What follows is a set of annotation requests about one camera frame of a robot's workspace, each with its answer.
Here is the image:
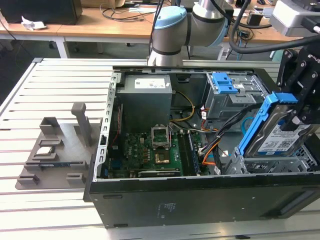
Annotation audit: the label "blue RAM stick on rack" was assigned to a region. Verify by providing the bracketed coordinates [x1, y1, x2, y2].
[39, 162, 71, 168]

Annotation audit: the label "square motherboard chip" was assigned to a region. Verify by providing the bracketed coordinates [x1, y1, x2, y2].
[153, 151, 171, 165]

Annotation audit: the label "blue RAM stick in slot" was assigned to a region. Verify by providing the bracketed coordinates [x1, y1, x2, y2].
[187, 132, 201, 176]

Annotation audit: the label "grey Dell power supply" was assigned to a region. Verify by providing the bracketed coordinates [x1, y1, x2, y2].
[116, 73, 174, 133]

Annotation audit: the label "black graphics card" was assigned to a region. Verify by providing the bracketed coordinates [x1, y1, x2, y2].
[129, 169, 182, 179]

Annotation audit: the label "silver CPU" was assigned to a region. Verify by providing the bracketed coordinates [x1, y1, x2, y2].
[36, 146, 54, 155]

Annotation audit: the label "thin red wire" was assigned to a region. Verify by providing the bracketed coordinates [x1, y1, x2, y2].
[111, 103, 125, 151]

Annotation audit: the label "green motherboard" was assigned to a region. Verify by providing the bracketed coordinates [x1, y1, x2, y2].
[103, 129, 209, 179]

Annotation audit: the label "grey parts rack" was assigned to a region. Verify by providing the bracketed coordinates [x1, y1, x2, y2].
[15, 102, 101, 191]

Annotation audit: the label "brown cardboard box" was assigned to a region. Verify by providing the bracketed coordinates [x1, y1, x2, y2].
[81, 0, 126, 8]

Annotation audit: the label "metal disk bay cage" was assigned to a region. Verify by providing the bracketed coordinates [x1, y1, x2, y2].
[205, 72, 267, 121]

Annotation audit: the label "black RAM slot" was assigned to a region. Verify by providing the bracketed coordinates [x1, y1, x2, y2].
[177, 132, 192, 176]

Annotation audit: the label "light blue data cable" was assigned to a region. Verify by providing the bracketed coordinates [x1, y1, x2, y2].
[240, 115, 259, 134]

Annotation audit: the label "orange and yellow wires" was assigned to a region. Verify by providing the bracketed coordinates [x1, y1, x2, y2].
[201, 146, 219, 167]

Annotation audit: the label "yellow power wires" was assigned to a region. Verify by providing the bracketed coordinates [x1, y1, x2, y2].
[171, 89, 196, 124]

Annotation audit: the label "crumpled white paper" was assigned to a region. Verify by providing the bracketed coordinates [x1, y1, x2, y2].
[20, 15, 47, 32]

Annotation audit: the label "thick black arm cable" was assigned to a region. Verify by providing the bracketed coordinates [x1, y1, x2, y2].
[229, 0, 320, 55]

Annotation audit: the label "black wire bundle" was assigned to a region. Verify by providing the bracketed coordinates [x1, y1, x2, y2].
[199, 104, 261, 156]

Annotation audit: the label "grey wrist camera housing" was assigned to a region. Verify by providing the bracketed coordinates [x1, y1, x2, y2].
[270, 0, 320, 38]

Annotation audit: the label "metal lower disk bay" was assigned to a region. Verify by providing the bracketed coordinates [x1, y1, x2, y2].
[221, 144, 319, 176]

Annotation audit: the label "open black PC case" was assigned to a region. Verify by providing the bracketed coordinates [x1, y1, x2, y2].
[83, 65, 320, 230]

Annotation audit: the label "black box on desk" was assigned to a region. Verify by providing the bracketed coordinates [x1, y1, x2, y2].
[0, 0, 83, 26]

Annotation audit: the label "hard disk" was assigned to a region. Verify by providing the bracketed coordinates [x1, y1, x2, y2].
[238, 91, 313, 159]

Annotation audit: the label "wooden desk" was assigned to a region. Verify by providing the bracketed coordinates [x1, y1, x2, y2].
[0, 0, 320, 55]

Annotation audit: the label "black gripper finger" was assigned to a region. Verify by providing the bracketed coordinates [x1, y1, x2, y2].
[284, 74, 320, 131]
[276, 49, 300, 94]

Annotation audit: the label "blue plastic bay latch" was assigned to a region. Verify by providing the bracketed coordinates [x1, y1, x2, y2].
[211, 71, 239, 95]

